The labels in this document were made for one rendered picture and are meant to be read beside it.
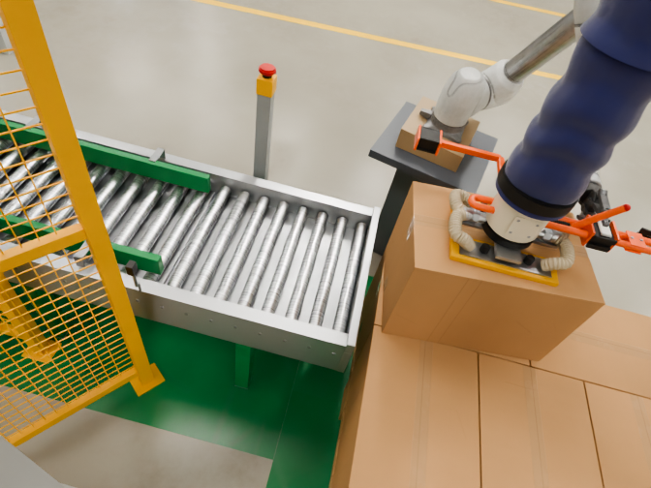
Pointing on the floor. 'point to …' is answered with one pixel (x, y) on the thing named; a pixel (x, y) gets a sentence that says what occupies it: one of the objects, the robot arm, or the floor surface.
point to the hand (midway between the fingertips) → (600, 232)
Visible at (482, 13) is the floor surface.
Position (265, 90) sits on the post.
